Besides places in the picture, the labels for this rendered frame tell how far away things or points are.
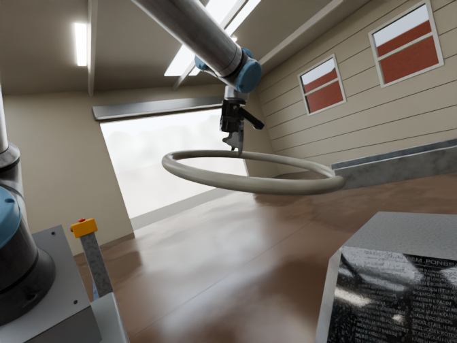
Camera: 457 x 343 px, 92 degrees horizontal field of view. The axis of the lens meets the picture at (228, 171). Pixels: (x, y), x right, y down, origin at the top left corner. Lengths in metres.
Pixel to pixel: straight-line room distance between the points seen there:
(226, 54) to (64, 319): 0.73
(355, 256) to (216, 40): 0.75
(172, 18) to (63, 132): 6.48
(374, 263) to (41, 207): 6.53
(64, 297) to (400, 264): 0.89
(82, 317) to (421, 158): 0.84
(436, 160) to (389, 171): 0.08
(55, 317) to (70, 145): 6.22
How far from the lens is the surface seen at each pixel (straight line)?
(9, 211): 0.59
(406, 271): 0.82
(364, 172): 0.56
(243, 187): 0.39
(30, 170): 6.81
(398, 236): 0.93
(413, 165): 0.58
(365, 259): 0.85
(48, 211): 6.72
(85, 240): 1.67
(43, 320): 0.74
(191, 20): 0.52
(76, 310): 0.73
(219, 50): 0.57
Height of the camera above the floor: 1.20
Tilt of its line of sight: 3 degrees down
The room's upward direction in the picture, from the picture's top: 16 degrees counter-clockwise
